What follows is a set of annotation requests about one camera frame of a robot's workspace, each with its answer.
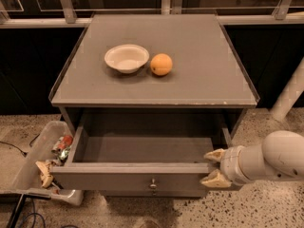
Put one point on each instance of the orange fruit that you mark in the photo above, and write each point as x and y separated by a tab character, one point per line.
161	64

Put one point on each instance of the grey bottom drawer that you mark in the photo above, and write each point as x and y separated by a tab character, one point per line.
166	194

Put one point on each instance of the grey drawer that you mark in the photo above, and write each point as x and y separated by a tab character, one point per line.
166	194
143	149

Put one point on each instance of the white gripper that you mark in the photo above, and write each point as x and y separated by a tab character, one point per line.
230	167

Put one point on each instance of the metal window railing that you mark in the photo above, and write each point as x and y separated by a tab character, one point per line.
19	14

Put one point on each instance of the green snack packet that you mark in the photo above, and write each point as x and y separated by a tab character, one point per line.
63	154

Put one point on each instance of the white bowl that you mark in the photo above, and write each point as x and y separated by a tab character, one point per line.
126	58

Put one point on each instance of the grey top drawer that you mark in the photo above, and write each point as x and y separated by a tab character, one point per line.
143	149

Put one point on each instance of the grey drawer cabinet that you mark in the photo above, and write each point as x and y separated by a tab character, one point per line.
206	73

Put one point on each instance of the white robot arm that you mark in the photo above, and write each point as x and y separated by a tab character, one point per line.
278	157

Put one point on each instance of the clear plastic bin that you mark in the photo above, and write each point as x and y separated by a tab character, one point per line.
27	180

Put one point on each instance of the black stand leg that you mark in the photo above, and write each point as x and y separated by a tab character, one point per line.
19	201

